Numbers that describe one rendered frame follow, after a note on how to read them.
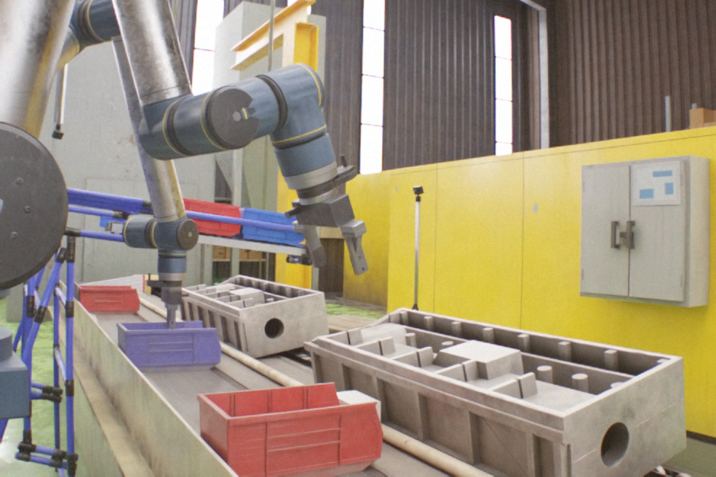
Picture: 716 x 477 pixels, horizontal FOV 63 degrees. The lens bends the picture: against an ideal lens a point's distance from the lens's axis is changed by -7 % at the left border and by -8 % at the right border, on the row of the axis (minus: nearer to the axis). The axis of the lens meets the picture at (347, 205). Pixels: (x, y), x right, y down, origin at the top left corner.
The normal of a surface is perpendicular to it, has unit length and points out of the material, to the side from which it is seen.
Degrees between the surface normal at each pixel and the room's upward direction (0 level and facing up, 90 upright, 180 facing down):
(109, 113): 90
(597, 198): 90
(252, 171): 112
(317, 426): 92
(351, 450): 92
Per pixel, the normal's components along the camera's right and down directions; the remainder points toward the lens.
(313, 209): -0.73, 0.37
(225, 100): 0.63, -0.11
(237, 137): 0.69, 0.10
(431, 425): -0.86, 0.12
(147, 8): 0.37, 0.11
